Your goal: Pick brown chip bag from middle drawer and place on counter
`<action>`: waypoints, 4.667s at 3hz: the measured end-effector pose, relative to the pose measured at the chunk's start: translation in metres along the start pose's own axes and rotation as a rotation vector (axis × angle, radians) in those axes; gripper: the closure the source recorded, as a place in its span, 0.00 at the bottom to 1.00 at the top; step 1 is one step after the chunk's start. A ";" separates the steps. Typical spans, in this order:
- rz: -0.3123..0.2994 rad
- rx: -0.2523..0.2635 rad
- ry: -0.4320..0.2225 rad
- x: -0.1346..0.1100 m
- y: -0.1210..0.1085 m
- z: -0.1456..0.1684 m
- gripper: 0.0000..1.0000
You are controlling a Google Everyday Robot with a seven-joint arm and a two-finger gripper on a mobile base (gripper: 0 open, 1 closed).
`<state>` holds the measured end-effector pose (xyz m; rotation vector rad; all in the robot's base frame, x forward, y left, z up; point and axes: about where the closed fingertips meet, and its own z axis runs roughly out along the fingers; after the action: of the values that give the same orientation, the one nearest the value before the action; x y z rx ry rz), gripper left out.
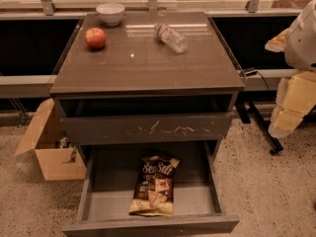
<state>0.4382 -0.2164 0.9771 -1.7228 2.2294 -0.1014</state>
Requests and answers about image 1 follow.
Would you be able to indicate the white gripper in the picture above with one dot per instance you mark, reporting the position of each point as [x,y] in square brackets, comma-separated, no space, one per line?
[302,43]

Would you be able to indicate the brown sea salt chip bag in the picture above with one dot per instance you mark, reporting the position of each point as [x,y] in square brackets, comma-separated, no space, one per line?
[154,190]

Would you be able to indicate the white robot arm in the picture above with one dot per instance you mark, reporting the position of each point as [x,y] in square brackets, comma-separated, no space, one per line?
[300,46]

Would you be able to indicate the closed grey top drawer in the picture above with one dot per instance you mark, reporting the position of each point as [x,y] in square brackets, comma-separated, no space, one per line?
[146,129]

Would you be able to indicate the grey drawer cabinet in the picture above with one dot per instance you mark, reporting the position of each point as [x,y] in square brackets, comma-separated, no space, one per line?
[136,74]

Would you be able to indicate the open grey middle drawer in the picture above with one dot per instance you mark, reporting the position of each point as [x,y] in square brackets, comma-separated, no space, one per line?
[110,182]

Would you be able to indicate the black wheeled stand leg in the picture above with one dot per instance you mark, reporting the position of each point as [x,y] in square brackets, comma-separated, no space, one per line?
[245,111]

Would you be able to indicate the clear plastic water bottle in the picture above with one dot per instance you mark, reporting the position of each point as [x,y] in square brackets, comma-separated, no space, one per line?
[175,40]

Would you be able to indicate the white ceramic bowl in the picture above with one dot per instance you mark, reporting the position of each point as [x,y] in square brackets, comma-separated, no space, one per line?
[111,13]

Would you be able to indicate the red apple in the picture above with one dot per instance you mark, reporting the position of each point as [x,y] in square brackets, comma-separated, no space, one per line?
[95,38]

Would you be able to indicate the open cardboard box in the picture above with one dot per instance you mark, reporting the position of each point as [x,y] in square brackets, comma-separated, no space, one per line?
[44,136]

